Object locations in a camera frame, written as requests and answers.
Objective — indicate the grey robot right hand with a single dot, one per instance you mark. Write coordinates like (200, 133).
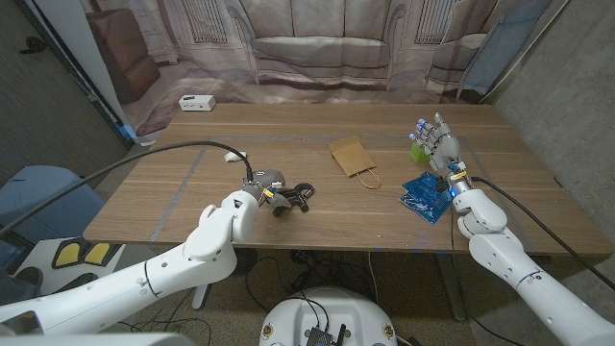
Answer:
(444, 146)

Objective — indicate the white crumpled tissue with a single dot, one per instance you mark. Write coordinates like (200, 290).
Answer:
(234, 156)

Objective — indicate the small white box device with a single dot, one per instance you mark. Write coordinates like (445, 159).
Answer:
(197, 102)

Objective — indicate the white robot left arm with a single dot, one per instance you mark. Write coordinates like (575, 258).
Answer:
(144, 283)

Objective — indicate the white table leg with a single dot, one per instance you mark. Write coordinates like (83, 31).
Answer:
(199, 300)

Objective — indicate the grey table leg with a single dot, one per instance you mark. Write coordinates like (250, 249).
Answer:
(451, 288)

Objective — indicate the green plastic cube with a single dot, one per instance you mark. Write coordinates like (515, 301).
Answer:
(417, 154)

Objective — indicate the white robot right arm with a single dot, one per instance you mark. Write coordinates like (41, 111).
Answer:
(528, 274)

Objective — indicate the brown paper bag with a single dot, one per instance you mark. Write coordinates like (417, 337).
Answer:
(352, 156)

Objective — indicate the black grip strengthener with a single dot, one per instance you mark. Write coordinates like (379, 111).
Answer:
(300, 194)

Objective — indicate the white board with yellow pads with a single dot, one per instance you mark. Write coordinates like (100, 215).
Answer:
(67, 254)

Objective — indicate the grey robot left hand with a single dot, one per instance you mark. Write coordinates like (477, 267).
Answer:
(266, 177)

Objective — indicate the blue-grey plastic bin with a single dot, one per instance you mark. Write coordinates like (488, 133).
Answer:
(43, 216)

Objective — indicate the printed sofa room backdrop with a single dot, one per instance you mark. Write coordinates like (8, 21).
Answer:
(317, 48)

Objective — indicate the white robot torso dome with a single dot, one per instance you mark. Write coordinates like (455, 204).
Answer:
(331, 312)

